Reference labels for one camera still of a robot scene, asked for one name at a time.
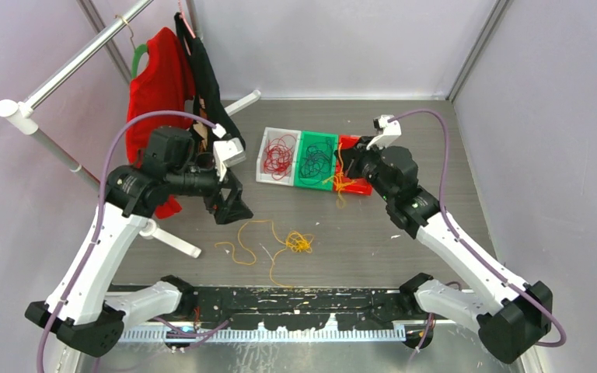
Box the green plastic bin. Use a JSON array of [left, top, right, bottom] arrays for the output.
[[294, 131, 338, 192]]

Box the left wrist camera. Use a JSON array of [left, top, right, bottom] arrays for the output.
[[212, 124, 246, 183]]

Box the white clothes rack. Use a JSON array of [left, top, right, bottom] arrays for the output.
[[0, 0, 263, 260]]

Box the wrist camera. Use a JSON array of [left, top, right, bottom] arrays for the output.
[[212, 124, 246, 183], [366, 114, 402, 150]]

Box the red wire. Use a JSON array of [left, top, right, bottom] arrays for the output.
[[261, 134, 299, 181]]

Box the black shirt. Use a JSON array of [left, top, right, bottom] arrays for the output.
[[173, 12, 246, 149]]

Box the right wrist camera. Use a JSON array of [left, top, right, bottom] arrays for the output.
[[366, 114, 402, 150]]

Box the red shirt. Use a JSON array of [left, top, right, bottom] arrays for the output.
[[124, 26, 197, 221]]

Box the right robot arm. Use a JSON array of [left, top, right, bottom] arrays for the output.
[[338, 145, 553, 364]]

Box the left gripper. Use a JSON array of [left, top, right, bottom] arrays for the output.
[[166, 160, 253, 224]]

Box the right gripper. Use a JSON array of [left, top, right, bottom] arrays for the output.
[[335, 136, 395, 203]]

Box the green hanger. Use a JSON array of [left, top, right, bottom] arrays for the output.
[[131, 44, 148, 80]]

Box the white plastic bin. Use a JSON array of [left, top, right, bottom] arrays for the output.
[[256, 127, 302, 187]]

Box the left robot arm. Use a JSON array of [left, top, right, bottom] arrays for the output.
[[25, 127, 253, 357]]

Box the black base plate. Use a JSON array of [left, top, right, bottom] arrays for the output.
[[162, 287, 427, 331]]

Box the red plastic bin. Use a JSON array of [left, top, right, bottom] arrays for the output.
[[333, 134, 373, 196]]

